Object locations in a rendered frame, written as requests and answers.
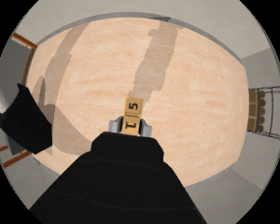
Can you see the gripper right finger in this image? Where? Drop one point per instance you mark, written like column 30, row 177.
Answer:
column 144, row 129

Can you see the tan wooden number cube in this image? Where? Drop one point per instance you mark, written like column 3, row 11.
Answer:
column 130, row 124
column 133, row 106

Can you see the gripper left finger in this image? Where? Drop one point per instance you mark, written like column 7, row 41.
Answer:
column 115, row 126

